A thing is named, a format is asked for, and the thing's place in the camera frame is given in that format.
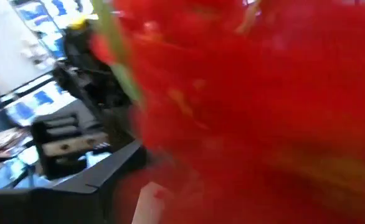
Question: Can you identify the red artificial flower bunch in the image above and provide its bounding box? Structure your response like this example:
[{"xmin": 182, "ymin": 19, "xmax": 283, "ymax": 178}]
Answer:
[{"xmin": 88, "ymin": 0, "xmax": 365, "ymax": 224}]

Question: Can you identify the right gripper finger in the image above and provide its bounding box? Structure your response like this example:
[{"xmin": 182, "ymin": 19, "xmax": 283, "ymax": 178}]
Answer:
[{"xmin": 0, "ymin": 141, "xmax": 148, "ymax": 224}]

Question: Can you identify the yellow tape tag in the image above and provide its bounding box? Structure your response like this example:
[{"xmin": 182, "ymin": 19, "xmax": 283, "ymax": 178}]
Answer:
[{"xmin": 67, "ymin": 16, "xmax": 88, "ymax": 31}]

